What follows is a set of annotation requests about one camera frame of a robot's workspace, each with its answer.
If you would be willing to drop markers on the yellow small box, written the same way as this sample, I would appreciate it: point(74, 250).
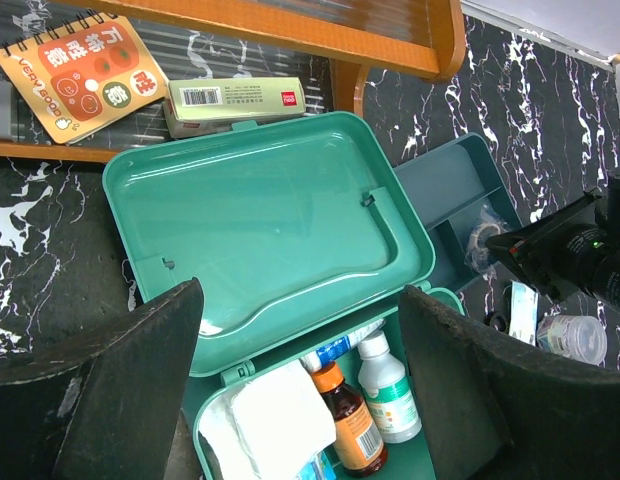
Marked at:
point(6, 111)

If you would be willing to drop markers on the white bottle green label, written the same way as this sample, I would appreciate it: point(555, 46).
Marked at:
point(387, 391)

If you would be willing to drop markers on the orange medicine box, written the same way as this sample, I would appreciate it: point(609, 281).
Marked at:
point(85, 75)

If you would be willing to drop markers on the black scissors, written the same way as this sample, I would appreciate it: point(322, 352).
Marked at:
point(500, 318)

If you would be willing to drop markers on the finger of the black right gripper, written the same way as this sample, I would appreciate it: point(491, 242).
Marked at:
point(539, 256)

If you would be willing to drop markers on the white gauze pad packet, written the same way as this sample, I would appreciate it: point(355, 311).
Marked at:
point(270, 427)

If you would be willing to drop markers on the white-blue ointment tube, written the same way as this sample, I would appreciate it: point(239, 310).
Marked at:
point(330, 352)

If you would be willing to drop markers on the wooden orange shelf rack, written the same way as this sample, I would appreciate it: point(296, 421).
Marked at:
point(421, 38)

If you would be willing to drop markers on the bag of blue-white packets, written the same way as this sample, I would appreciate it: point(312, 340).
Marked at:
point(319, 468)

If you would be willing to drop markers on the blue-grey divided tray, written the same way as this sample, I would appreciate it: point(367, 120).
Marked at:
point(450, 188)

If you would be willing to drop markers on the white-green medicine box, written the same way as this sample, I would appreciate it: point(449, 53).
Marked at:
point(199, 107)

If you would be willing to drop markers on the clear round container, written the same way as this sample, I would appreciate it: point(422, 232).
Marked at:
point(580, 338)

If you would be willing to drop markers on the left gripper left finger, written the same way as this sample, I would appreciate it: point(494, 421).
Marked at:
point(104, 403)

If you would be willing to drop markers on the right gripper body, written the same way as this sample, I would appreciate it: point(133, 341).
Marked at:
point(603, 256)

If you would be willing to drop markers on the brown bottle orange cap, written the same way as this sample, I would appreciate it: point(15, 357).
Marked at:
point(358, 445)

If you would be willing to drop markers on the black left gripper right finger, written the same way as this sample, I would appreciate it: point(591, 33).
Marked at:
point(494, 407)

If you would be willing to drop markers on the teal medicine kit box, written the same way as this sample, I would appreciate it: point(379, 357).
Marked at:
point(299, 232)

